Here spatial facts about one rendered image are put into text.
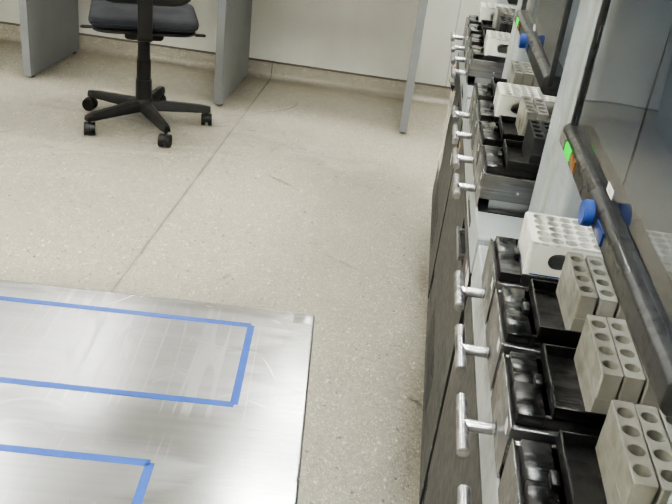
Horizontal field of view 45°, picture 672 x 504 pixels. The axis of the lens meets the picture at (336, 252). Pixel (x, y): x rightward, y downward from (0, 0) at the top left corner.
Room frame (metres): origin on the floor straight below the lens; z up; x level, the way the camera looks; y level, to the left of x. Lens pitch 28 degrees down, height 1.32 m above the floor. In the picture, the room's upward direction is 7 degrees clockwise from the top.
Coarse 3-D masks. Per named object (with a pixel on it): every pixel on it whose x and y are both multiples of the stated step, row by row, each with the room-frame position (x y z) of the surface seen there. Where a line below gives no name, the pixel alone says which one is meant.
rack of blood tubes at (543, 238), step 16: (528, 224) 1.03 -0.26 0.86; (544, 224) 1.03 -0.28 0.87; (560, 224) 1.04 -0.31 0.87; (576, 224) 1.06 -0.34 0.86; (528, 240) 0.99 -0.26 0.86; (544, 240) 0.99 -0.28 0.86; (560, 240) 0.99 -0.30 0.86; (576, 240) 0.99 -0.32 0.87; (592, 240) 1.00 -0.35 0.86; (528, 256) 0.97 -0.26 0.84; (544, 256) 0.97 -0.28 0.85; (560, 256) 1.05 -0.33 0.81; (528, 272) 0.97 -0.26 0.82; (544, 272) 0.97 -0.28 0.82; (560, 272) 0.97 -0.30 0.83
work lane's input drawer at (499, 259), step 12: (492, 240) 1.09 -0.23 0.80; (504, 240) 1.07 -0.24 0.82; (516, 240) 1.07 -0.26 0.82; (492, 252) 1.04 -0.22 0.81; (504, 252) 1.03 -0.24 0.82; (516, 252) 1.01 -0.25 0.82; (492, 264) 1.01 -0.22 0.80; (504, 264) 0.99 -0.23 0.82; (516, 264) 0.99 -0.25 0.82; (456, 276) 1.06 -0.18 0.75; (492, 276) 0.99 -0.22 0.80; (504, 276) 0.97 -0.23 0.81; (516, 276) 0.96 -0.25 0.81; (528, 276) 0.96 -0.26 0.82; (540, 276) 0.97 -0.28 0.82; (456, 288) 1.02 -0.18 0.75; (468, 288) 1.02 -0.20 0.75; (492, 288) 0.96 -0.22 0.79; (456, 300) 0.99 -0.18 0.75; (492, 300) 0.96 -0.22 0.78
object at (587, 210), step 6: (582, 204) 0.82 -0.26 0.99; (588, 204) 0.81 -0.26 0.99; (594, 204) 0.81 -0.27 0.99; (582, 210) 0.82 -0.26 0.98; (588, 210) 0.81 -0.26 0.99; (594, 210) 0.81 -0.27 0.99; (582, 216) 0.81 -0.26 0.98; (588, 216) 0.80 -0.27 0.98; (594, 216) 0.81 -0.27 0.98; (582, 222) 0.81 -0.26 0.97; (588, 222) 0.81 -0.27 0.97
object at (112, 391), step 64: (0, 320) 0.70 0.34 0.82; (64, 320) 0.72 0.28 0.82; (128, 320) 0.73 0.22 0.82; (192, 320) 0.75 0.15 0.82; (256, 320) 0.77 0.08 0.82; (0, 384) 0.60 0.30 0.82; (64, 384) 0.61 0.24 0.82; (128, 384) 0.62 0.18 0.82; (192, 384) 0.64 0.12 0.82; (256, 384) 0.65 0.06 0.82; (0, 448) 0.52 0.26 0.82; (64, 448) 0.53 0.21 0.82; (128, 448) 0.54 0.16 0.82; (192, 448) 0.55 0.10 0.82; (256, 448) 0.56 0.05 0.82
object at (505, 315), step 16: (496, 288) 0.94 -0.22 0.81; (512, 288) 0.92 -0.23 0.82; (496, 304) 0.90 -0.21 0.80; (512, 304) 0.88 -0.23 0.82; (528, 304) 0.87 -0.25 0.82; (496, 320) 0.87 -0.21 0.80; (512, 320) 0.84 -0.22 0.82; (528, 320) 0.85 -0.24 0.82; (464, 336) 0.89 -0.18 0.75; (496, 336) 0.85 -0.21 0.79; (512, 336) 0.81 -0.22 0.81; (528, 336) 0.81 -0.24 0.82; (464, 352) 0.86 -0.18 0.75; (480, 352) 0.87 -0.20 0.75; (496, 352) 0.82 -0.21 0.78; (528, 352) 0.80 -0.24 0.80; (464, 368) 0.82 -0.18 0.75; (496, 368) 0.80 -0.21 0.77
